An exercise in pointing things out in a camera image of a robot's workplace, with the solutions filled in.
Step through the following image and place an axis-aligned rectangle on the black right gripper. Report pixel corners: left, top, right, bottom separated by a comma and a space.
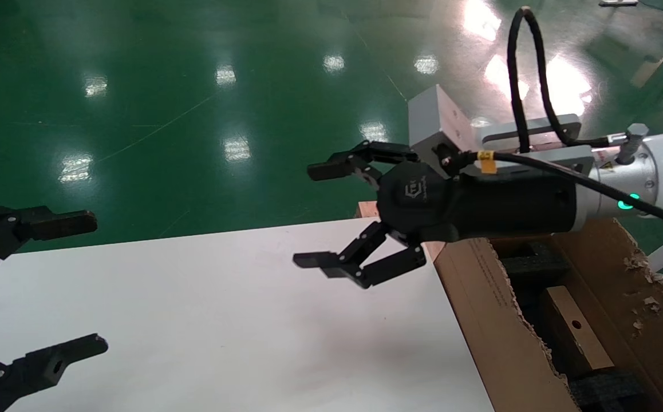
293, 140, 578, 290

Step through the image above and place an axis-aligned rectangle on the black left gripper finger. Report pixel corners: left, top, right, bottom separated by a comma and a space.
0, 203, 98, 286
0, 334, 109, 412

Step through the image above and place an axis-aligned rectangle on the big torn cardboard box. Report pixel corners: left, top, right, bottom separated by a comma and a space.
433, 216, 663, 412

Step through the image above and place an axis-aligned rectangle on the wooden board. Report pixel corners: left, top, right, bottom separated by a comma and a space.
356, 200, 448, 262

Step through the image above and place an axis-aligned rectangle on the black foam block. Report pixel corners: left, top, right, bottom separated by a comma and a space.
499, 241, 571, 282
568, 369, 652, 412

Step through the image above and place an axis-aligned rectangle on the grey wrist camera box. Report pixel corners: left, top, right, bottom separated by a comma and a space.
408, 84, 476, 164

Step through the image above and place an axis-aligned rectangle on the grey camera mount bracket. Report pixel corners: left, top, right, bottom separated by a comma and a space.
476, 113, 595, 173

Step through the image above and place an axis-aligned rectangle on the black braided cable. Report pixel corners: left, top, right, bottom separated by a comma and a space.
506, 6, 613, 154

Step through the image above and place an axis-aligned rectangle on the smooth black cable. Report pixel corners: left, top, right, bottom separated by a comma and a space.
435, 143, 663, 228

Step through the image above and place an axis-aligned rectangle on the grey cable connector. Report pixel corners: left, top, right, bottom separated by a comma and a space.
608, 122, 650, 167

